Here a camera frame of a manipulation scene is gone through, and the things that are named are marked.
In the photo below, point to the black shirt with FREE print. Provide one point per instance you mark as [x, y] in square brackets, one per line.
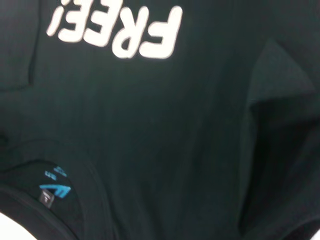
[175, 125]

